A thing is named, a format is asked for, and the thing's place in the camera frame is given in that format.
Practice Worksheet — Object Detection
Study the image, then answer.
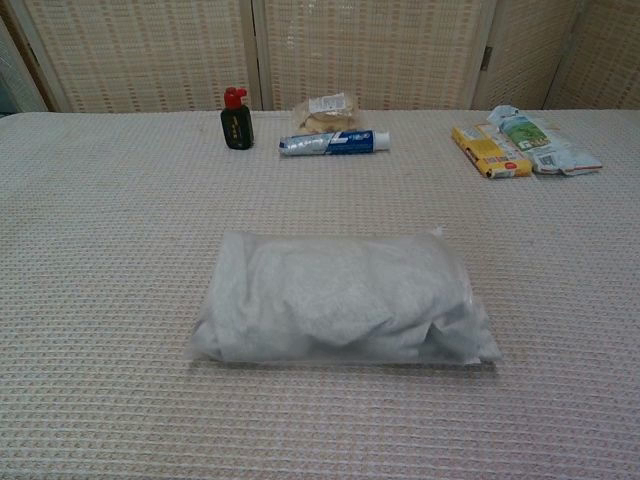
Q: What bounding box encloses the clear bag of biscuits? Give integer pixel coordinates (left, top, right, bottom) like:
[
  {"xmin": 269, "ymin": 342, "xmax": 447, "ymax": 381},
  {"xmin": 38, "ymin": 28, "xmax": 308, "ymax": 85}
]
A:
[{"xmin": 292, "ymin": 93, "xmax": 362, "ymax": 136}]

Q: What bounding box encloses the white bagged cloth bundle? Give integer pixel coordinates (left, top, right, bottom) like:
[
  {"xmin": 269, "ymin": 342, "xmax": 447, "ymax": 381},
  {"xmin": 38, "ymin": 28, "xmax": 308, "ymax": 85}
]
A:
[{"xmin": 188, "ymin": 226, "xmax": 503, "ymax": 366}]

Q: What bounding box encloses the beige woven tablecloth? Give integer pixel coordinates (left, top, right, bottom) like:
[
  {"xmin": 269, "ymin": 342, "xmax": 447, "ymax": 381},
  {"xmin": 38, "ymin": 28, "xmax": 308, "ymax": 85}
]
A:
[{"xmin": 0, "ymin": 108, "xmax": 640, "ymax": 480}]

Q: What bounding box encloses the black bottle with red cap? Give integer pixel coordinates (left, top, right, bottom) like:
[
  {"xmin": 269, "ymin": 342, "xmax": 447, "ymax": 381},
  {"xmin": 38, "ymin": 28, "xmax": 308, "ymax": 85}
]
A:
[{"xmin": 220, "ymin": 86, "xmax": 256, "ymax": 150}]

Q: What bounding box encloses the blue and white toothpaste tube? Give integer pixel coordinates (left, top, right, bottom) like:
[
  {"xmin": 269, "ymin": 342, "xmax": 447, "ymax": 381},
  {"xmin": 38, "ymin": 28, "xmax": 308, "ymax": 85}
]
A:
[{"xmin": 278, "ymin": 129, "xmax": 391, "ymax": 158}]

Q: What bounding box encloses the yellow rectangular box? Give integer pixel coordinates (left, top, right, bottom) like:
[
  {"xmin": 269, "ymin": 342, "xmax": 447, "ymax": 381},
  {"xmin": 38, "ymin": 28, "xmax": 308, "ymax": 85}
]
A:
[{"xmin": 451, "ymin": 123, "xmax": 533, "ymax": 180}]

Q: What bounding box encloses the woven folding screen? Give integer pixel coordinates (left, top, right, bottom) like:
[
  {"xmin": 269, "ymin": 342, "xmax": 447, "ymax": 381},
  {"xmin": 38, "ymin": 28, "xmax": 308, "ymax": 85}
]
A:
[{"xmin": 0, "ymin": 0, "xmax": 640, "ymax": 114}]

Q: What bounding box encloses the white and green snack packet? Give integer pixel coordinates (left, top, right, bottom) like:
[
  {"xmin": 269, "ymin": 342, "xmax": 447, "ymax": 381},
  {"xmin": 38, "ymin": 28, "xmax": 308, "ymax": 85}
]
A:
[{"xmin": 487, "ymin": 104, "xmax": 603, "ymax": 177}]

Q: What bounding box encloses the white cloth towel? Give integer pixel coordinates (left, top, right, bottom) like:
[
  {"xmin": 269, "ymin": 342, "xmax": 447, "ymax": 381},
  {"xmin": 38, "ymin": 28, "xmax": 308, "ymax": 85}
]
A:
[{"xmin": 193, "ymin": 232, "xmax": 494, "ymax": 359}]

